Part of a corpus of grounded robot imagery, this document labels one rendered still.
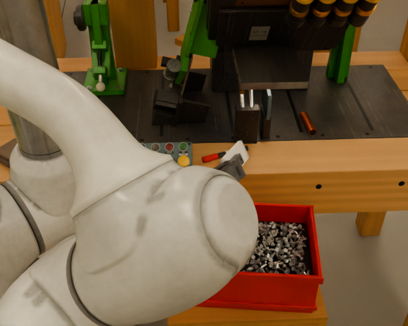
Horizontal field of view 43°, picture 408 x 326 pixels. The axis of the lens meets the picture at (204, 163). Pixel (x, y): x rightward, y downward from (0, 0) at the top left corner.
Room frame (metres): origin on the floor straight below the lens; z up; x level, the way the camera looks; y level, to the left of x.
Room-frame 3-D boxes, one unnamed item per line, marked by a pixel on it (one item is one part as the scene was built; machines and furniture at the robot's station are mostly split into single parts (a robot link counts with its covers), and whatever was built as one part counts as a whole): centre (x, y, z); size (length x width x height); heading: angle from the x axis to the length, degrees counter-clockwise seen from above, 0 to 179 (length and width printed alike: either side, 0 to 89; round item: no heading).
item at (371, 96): (1.35, -0.07, 0.89); 1.10 x 0.42 x 0.02; 93
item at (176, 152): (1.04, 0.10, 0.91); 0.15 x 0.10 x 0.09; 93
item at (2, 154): (1.06, 0.48, 0.92); 0.10 x 0.08 x 0.03; 53
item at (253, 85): (1.25, -0.15, 1.11); 0.39 x 0.16 x 0.03; 3
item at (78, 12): (1.45, 0.37, 1.12); 0.07 x 0.03 x 0.08; 3
